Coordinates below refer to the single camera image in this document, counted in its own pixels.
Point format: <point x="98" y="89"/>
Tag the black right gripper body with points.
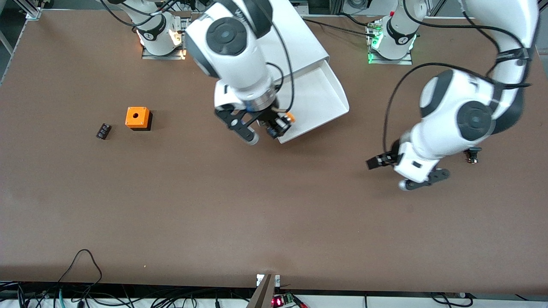
<point x="266" y="116"/>

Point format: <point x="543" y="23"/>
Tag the orange-headed push button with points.
<point x="290" y="116"/>

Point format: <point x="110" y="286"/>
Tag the white drawer box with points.
<point x="321" y="98"/>

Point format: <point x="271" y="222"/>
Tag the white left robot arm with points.
<point x="445" y="128"/>

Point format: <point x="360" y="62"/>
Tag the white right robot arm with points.
<point x="239" y="64"/>

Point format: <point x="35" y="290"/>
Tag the black clamp with metal screw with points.
<point x="473" y="155"/>

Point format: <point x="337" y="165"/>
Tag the dark cylindrical capacitor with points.
<point x="103" y="131"/>

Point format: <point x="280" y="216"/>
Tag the circuit board with red LED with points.
<point x="280" y="301"/>

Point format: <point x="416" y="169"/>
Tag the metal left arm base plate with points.
<point x="389" y="61"/>

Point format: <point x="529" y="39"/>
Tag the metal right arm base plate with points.
<point x="162" y="57"/>

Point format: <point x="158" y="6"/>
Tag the orange button enclosure box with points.
<point x="143" y="117"/>

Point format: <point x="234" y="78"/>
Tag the brown mounting post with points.
<point x="261" y="295"/>

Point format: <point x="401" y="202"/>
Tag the aluminium frame profile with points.
<point x="543" y="10"/>
<point x="33" y="9"/>

